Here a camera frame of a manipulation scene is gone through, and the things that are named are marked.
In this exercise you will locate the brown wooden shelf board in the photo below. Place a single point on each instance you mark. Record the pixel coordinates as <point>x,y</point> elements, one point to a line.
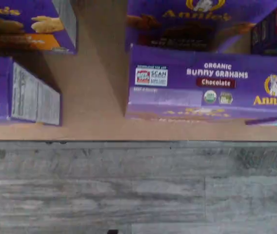
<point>92,85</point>

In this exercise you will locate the purple box brown patch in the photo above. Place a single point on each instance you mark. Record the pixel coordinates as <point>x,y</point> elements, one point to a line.
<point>202,73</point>
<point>177,19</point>

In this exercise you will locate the purple box teal patch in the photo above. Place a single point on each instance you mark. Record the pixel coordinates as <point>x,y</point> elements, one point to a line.
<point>275,29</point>

